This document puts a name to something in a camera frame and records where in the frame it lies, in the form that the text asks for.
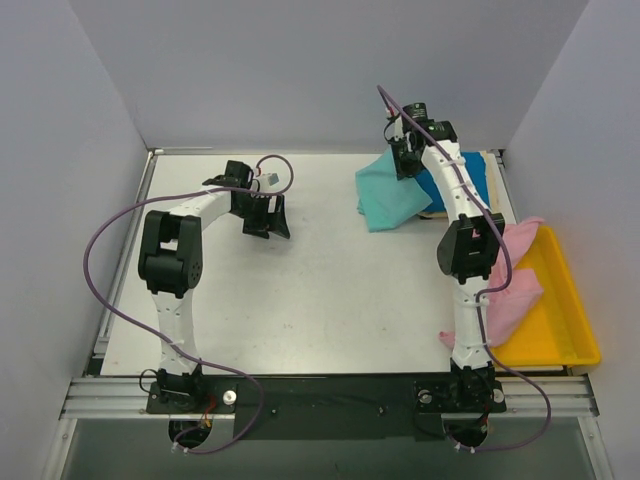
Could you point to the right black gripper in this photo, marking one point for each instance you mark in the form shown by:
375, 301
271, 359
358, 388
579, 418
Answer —
405, 163

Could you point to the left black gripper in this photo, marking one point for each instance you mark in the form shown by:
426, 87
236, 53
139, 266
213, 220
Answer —
261, 216

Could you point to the teal t-shirt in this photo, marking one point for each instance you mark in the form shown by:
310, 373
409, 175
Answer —
384, 201

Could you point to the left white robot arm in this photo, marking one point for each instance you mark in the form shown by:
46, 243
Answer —
171, 261

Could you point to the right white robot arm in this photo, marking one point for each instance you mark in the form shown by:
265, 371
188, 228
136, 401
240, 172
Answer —
469, 248

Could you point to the folded blue t-shirt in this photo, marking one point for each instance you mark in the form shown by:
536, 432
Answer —
476, 168

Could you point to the folded cream t-shirt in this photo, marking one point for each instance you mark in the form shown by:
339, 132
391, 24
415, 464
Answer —
493, 179

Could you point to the pink t-shirt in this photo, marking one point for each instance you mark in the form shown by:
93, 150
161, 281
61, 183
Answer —
507, 308

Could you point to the yellow plastic tray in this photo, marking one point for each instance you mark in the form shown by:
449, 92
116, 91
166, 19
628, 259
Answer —
556, 332

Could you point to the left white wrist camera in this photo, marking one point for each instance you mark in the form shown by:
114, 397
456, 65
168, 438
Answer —
264, 184

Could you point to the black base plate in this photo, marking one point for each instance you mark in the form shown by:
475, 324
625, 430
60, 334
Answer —
426, 406

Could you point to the aluminium table frame rail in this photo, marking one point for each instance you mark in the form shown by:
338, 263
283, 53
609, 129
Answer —
333, 300

